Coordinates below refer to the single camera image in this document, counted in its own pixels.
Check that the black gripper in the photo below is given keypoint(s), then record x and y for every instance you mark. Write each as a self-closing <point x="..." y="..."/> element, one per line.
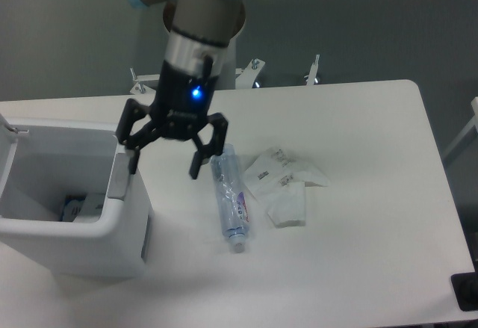
<point x="179" y="112"/>

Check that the white push-button trash can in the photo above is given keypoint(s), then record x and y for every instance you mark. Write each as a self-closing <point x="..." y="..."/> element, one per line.
<point x="43" y="162"/>

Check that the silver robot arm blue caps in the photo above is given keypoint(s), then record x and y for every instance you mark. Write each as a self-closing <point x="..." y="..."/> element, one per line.
<point x="199" y="38"/>

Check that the crushed clear plastic bottle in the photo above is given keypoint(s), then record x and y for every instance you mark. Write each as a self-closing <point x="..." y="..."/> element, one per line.
<point x="231" y="200"/>

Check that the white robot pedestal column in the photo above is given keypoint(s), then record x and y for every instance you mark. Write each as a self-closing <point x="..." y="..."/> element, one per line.
<point x="226" y="80"/>

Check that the white folded tissue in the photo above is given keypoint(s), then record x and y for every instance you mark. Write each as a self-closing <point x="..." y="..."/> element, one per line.
<point x="286" y="205"/>

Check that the black clamp at table edge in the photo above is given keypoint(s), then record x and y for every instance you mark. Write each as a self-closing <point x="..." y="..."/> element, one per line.
<point x="465" y="289"/>

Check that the blue white box in bin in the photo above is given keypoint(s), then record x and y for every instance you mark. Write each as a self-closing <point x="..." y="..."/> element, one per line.
<point x="82" y="209"/>

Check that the white frame at right edge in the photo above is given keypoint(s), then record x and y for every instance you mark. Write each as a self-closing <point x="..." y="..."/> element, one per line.
<point x="463" y="139"/>

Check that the crumpled white paper wrapper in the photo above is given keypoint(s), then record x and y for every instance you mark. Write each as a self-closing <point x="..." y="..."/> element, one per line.
<point x="275" y="168"/>

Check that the white pedestal base frame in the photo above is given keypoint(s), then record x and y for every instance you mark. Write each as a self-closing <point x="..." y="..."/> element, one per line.
<point x="253" y="76"/>

